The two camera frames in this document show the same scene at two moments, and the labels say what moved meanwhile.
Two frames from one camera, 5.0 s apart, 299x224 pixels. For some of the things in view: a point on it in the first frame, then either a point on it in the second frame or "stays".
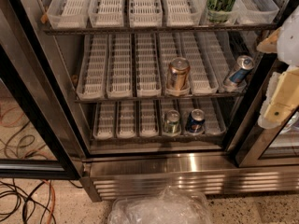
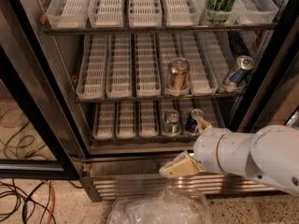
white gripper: (290, 44) to (206, 151)
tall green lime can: (220, 0) stays
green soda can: (172, 124) stays
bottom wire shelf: (154, 140) stays
